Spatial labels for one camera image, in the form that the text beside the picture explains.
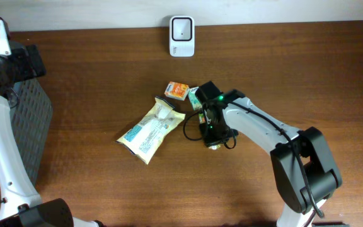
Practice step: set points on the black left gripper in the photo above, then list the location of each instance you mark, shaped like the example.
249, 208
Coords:
27, 70

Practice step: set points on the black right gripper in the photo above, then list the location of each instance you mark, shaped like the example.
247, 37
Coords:
210, 140

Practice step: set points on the green tea carton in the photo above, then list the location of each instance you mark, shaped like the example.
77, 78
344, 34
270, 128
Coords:
214, 147

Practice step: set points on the small teal tissue pack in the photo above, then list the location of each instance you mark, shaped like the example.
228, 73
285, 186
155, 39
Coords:
196, 105

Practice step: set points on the small orange tissue pack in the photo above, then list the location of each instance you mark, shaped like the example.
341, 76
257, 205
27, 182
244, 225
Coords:
177, 91

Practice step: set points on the yellow snack bag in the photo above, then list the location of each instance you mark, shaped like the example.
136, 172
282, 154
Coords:
146, 136

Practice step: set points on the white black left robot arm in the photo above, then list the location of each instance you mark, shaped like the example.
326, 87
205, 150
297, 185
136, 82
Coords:
20, 203

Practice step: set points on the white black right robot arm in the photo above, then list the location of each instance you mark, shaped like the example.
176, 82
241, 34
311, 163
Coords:
305, 172

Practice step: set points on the white barcode scanner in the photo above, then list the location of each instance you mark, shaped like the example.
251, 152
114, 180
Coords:
182, 36

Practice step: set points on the dark grey mesh basket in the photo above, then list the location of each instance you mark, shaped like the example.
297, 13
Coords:
30, 121

